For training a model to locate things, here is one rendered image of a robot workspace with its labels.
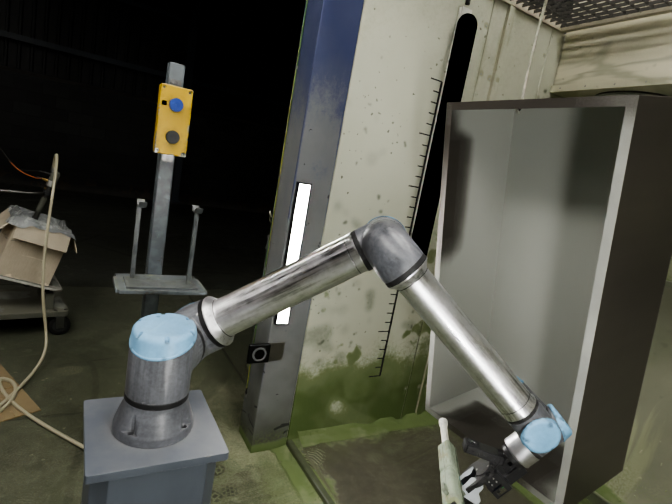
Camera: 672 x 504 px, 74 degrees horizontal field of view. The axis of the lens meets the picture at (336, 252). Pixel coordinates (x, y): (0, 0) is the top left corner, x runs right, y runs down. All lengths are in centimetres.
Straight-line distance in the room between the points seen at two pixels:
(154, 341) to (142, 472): 28
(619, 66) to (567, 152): 103
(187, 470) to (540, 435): 83
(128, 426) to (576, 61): 260
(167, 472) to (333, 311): 117
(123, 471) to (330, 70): 155
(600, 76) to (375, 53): 121
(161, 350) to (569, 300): 136
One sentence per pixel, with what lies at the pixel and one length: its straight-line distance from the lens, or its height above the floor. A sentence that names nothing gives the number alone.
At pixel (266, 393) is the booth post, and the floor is 30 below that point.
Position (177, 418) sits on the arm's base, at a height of 70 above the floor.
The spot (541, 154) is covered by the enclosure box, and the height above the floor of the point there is 153.
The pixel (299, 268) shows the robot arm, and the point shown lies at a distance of 117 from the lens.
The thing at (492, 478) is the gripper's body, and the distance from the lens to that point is 146.
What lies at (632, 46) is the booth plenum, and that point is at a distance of 272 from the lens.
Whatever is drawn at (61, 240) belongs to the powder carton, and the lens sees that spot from 322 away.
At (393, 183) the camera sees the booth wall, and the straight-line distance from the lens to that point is 214.
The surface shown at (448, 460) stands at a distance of 152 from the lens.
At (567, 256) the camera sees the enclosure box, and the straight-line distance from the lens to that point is 178.
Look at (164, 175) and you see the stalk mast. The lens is 195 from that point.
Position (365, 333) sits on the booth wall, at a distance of 228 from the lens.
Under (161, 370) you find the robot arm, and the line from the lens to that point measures 114.
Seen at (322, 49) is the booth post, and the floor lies 181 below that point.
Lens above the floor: 134
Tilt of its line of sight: 10 degrees down
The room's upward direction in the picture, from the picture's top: 10 degrees clockwise
